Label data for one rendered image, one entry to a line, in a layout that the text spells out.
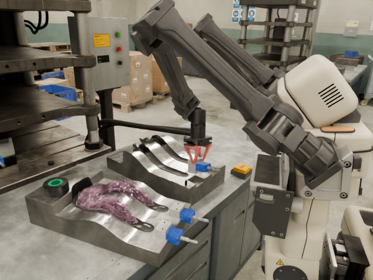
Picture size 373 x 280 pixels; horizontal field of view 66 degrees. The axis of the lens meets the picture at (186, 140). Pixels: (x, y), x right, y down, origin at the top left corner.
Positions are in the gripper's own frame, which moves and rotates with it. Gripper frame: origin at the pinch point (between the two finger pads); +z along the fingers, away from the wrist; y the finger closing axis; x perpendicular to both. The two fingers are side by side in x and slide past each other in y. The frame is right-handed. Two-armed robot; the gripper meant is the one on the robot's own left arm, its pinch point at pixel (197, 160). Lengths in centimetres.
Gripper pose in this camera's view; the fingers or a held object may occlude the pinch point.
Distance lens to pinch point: 110.5
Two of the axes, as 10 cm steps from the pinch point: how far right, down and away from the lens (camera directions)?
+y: -6.3, 1.5, -7.7
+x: 7.8, 1.2, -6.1
